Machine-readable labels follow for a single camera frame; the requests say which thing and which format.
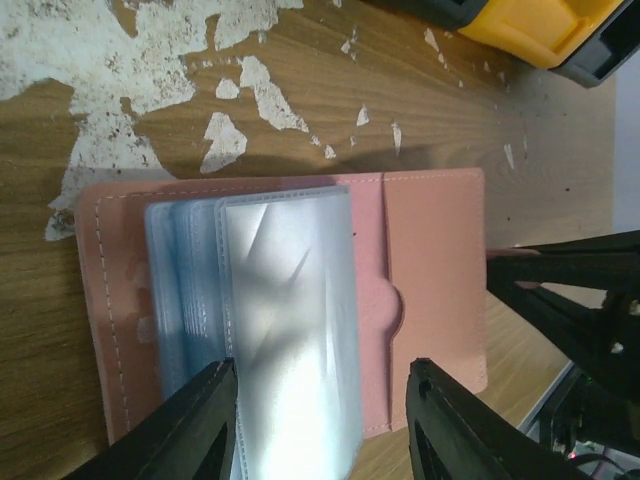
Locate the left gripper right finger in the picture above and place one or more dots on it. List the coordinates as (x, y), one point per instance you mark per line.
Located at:
(454, 435)

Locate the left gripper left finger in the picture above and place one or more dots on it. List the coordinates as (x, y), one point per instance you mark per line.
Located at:
(190, 436)

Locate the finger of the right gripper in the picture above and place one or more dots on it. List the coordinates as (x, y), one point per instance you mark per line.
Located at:
(604, 338)

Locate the pink card holder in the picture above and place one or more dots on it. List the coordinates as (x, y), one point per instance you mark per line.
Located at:
(322, 290)

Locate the black right card bin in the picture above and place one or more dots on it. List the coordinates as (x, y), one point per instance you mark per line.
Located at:
(612, 43)

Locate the black card bin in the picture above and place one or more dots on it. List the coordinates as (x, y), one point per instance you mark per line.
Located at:
(612, 43)
(447, 14)

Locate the orange middle card bin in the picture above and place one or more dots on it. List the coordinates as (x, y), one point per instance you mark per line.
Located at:
(543, 33)

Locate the black left card bin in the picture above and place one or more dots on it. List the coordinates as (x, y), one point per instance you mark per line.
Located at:
(447, 14)

